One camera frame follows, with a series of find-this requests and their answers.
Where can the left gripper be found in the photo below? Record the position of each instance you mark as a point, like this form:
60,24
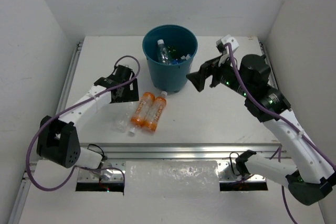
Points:
128,91

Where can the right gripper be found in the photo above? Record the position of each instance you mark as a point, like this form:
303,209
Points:
211,67

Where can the clear bottle white cap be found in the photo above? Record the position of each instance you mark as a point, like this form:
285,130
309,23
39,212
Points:
122,117

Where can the blue label bottle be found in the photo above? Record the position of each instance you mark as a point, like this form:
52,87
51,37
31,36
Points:
185,58
177,61

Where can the orange drink bottle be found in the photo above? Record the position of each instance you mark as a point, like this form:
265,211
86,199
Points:
152,118
138,117

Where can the green plastic bottle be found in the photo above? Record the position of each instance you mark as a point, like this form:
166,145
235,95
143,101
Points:
172,49

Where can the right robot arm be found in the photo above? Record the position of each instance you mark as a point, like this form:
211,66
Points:
311,178

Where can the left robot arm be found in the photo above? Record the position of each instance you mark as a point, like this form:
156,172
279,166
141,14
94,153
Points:
59,141

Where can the teal plastic bin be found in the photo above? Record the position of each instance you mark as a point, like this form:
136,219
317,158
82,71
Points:
170,78

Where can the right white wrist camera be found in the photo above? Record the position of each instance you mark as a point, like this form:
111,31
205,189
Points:
220,44

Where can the aluminium front rail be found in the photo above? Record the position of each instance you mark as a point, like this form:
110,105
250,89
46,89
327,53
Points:
115,156

